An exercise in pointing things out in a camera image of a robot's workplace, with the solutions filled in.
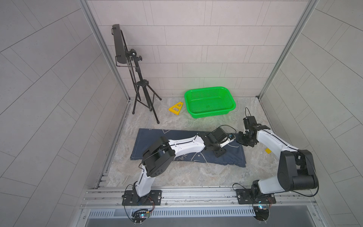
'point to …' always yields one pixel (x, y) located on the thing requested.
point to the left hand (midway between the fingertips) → (223, 147)
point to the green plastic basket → (209, 102)
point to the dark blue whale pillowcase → (234, 156)
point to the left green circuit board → (140, 215)
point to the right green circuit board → (261, 212)
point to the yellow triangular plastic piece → (176, 108)
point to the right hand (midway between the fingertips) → (238, 139)
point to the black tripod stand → (145, 95)
